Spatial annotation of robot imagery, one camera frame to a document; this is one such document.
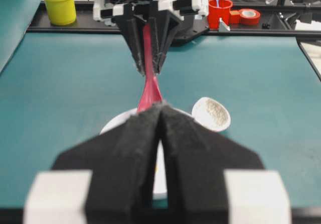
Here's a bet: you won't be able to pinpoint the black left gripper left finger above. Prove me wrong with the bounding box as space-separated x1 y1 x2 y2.
24 106 162 224

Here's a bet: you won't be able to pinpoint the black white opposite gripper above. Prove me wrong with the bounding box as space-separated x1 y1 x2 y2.
93 0 209 75

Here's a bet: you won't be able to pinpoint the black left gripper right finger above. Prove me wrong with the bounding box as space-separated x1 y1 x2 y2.
160 106 292 223

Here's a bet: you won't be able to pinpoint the red plastic spoon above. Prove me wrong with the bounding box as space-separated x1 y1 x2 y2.
137 24 162 113

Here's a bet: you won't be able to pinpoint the white round bowl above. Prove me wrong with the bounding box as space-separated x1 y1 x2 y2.
99 107 199 201

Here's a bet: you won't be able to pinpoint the white tilted small bowl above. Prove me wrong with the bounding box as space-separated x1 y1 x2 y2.
192 97 231 132

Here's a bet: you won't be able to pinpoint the red plastic cup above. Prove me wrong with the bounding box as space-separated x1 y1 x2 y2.
208 0 233 30

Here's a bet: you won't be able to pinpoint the yellow stacked cups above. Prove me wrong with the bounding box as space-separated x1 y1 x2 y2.
44 0 76 26

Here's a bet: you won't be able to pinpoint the green table mat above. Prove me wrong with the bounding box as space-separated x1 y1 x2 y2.
0 0 321 209

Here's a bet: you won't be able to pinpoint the red tape roll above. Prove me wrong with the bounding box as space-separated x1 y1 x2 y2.
229 9 261 26

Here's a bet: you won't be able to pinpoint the black table frame rail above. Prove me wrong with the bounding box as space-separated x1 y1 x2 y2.
26 0 321 81

